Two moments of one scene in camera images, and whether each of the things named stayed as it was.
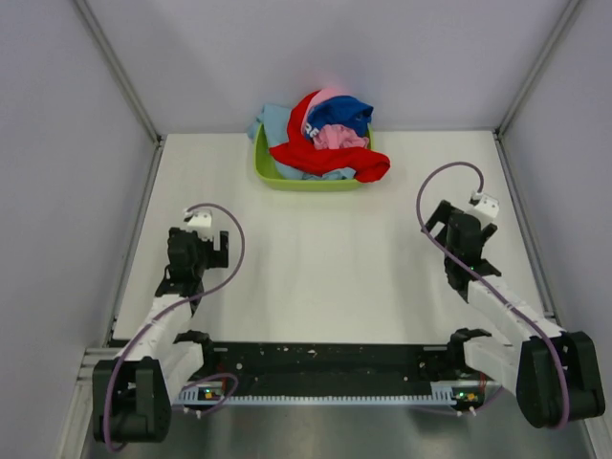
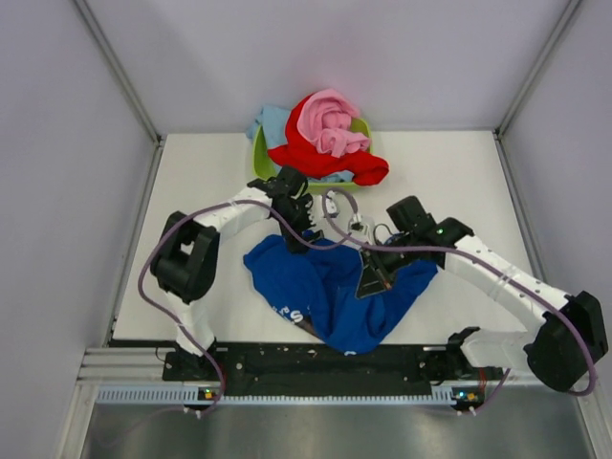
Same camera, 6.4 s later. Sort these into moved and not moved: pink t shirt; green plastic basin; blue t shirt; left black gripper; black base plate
Moved: blue t shirt; left black gripper
Not moved: green plastic basin; pink t shirt; black base plate
